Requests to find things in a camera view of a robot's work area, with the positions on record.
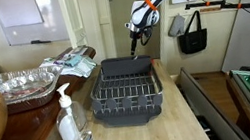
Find folded green towels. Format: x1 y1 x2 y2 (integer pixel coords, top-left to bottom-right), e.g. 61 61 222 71
40 46 97 78

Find grey oven mitt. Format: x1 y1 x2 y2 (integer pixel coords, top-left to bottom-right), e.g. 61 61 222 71
168 15 185 37

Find aluminium foil tray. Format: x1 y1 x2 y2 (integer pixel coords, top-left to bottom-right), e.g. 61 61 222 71
0 65 63 114

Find whiteboard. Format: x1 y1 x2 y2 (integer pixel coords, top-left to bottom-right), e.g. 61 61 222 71
0 0 69 46

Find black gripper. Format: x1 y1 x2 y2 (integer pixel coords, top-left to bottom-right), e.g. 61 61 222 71
125 23 152 56

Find grey dish rack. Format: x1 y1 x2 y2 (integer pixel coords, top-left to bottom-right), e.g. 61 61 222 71
90 55 163 127

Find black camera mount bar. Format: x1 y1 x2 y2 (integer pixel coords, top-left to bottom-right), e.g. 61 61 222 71
185 0 250 10

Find black tote bag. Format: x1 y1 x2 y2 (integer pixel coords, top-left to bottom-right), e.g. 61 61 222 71
179 10 207 54

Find clear soap pump bottle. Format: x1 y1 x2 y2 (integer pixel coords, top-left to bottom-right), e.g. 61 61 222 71
56 83 93 140

